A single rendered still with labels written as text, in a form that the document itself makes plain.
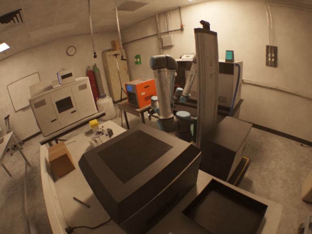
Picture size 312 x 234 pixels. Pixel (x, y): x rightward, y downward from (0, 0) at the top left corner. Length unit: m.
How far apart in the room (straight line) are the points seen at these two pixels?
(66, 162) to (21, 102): 4.06
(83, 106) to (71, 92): 0.27
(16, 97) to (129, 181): 4.76
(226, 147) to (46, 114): 2.00
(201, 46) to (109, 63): 4.10
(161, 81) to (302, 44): 2.73
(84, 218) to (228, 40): 3.31
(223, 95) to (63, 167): 2.02
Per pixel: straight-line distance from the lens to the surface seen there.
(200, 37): 1.17
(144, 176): 0.48
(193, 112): 2.26
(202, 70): 1.17
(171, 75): 1.32
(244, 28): 3.05
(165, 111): 1.23
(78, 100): 1.90
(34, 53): 4.95
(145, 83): 2.33
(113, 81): 5.01
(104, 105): 3.71
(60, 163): 1.09
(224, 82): 1.96
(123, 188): 0.47
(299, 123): 3.33
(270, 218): 0.84
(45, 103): 1.86
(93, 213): 0.83
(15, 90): 4.99
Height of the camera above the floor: 1.57
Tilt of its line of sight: 26 degrees down
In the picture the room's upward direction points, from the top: 7 degrees counter-clockwise
